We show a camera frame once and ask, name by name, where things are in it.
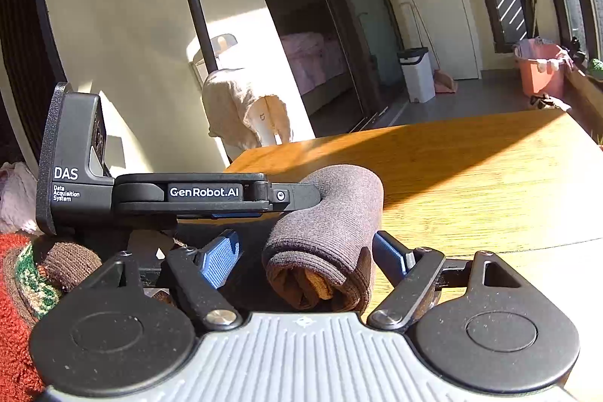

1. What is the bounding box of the dark knitted garment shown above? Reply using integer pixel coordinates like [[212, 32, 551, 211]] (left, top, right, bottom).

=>
[[262, 164, 384, 313]]

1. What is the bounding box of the white folding chair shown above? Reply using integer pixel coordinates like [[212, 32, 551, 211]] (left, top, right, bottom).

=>
[[185, 32, 240, 85]]

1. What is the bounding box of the beige cloth on chair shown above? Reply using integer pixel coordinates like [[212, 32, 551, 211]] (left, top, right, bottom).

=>
[[201, 68, 291, 151]]

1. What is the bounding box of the pink bed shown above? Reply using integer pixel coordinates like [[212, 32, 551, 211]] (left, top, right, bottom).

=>
[[280, 32, 352, 97]]

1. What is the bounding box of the pair of slippers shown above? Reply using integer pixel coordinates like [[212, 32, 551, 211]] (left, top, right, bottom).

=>
[[530, 94, 571, 112]]

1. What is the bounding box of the white trash bin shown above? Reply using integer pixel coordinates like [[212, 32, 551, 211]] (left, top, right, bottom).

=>
[[398, 47, 435, 104]]

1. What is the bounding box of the pink plastic bucket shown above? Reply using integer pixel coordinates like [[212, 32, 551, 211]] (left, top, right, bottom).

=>
[[514, 37, 573, 99]]

